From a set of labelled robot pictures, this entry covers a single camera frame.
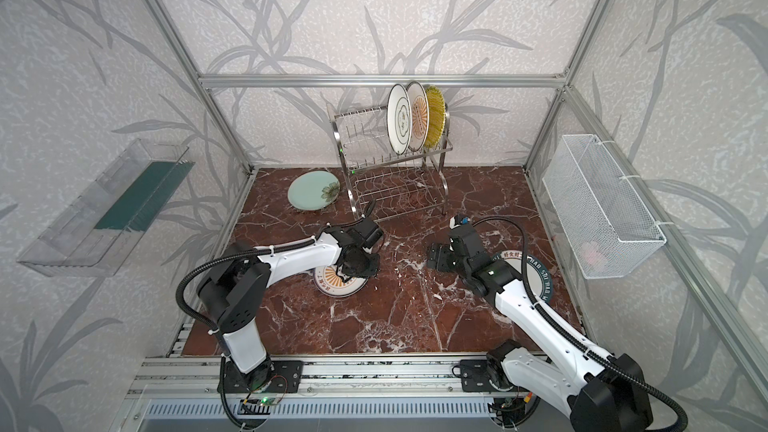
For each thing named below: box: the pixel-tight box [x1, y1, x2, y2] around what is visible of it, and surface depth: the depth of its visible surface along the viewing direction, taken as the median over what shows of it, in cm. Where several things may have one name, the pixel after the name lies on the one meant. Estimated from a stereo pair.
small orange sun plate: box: [313, 265, 369, 298], surface depth 91 cm
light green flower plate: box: [287, 170, 341, 211], surface depth 115 cm
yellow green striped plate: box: [425, 86, 446, 149], surface depth 84 cm
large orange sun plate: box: [406, 81, 430, 153], surface depth 86 cm
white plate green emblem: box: [386, 83, 412, 156], surface depth 90 cm
